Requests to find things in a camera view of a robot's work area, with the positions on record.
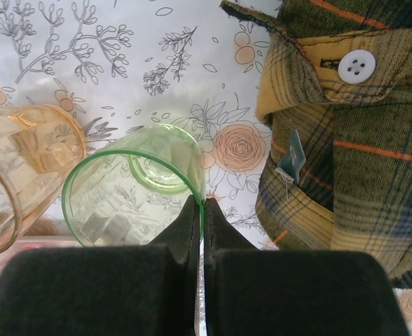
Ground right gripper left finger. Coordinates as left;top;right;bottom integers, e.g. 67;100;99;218
0;195;202;336

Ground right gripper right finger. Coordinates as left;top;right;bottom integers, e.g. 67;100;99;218
204;197;408;336

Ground short green glass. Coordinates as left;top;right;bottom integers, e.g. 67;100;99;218
61;122;207;248

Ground short orange glass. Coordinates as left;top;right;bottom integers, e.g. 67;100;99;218
0;104;88;256

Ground yellow plaid shirt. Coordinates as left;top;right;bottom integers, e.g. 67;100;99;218
219;0;412;290

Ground floral tablecloth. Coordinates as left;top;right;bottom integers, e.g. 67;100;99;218
0;0;412;336

